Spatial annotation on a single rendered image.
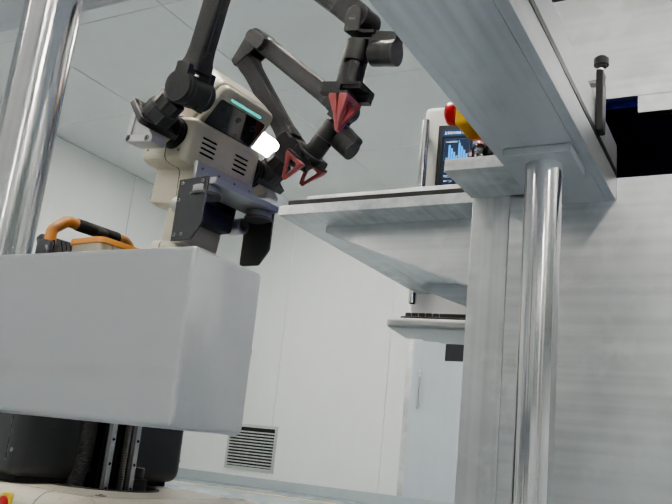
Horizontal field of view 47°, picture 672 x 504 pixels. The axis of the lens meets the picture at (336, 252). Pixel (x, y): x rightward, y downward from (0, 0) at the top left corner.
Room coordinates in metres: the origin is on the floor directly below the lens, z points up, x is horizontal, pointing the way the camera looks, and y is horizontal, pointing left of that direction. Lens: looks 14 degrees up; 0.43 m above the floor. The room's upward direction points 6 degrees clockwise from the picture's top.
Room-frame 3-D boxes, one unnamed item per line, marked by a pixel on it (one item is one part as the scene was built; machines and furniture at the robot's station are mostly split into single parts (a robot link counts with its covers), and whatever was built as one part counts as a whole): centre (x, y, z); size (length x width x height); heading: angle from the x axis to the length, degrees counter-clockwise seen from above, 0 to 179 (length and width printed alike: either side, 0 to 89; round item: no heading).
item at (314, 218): (1.64, -0.26, 0.87); 0.70 x 0.48 x 0.02; 150
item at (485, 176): (1.15, -0.25, 0.87); 0.14 x 0.13 x 0.02; 60
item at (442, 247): (1.43, -0.13, 0.79); 0.34 x 0.03 x 0.13; 60
